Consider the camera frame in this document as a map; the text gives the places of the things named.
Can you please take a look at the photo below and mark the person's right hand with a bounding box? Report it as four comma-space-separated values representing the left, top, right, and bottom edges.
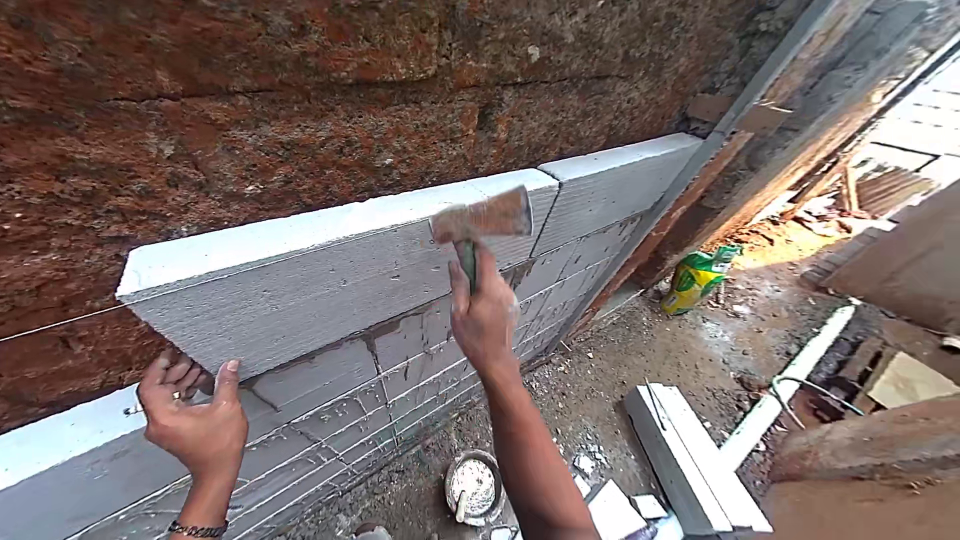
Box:
449, 240, 520, 378

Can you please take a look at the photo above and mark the person's left hand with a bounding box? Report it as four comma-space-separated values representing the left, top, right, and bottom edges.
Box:
136, 348, 249, 481

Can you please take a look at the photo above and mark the long white block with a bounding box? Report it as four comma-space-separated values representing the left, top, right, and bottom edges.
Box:
116, 168, 561, 381

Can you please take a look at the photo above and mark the person's left forearm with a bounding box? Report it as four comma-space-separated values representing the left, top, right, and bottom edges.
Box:
168, 469, 240, 540

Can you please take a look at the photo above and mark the person's right forearm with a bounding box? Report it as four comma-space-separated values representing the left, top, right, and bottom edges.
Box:
480, 360, 601, 540

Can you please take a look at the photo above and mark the round bucket with mortar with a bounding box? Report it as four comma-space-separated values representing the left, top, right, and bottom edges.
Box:
444, 449, 508, 528

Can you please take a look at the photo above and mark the green and yellow bag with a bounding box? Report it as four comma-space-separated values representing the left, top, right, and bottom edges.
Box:
660, 245, 744, 316

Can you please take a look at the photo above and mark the pile of broken block pieces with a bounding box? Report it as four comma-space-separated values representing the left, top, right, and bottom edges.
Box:
489, 446, 685, 540

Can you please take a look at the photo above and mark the grey column with wooden boards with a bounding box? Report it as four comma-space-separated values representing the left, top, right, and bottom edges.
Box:
564, 0, 931, 348

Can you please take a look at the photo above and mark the white pipe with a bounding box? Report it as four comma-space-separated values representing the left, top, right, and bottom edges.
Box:
718, 298, 861, 473

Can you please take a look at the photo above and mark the brown dusty board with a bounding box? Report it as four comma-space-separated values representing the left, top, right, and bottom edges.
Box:
769, 393, 960, 483

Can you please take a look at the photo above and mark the large brown sheet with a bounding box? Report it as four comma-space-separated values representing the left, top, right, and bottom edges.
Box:
823, 180, 960, 336

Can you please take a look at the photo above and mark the beige slab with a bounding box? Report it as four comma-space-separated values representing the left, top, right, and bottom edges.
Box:
867, 350, 960, 411

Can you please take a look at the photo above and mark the wall of grey blocks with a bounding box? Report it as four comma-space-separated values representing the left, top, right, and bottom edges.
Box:
0, 210, 654, 540

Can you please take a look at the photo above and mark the thin white string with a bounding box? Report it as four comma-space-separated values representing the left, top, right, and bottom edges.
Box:
0, 217, 433, 345

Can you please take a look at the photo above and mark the thin pale hose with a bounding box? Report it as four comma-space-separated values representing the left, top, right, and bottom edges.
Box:
771, 375, 866, 431

